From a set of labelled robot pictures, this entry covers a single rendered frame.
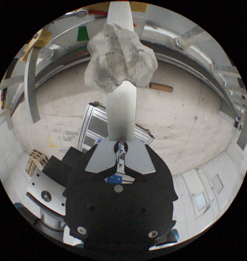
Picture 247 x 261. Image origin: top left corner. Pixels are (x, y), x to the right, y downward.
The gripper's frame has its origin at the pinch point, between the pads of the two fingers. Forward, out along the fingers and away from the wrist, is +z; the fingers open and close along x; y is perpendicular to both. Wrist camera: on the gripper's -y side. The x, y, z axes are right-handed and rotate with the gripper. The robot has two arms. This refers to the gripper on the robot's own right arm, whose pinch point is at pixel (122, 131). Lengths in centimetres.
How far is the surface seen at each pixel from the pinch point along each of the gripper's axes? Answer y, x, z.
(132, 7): -27.4, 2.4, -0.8
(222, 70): -29, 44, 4
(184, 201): 231, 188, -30
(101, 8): -27.4, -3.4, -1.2
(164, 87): -15, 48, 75
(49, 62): -26.8, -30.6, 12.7
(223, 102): -44, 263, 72
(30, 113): -6.4, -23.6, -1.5
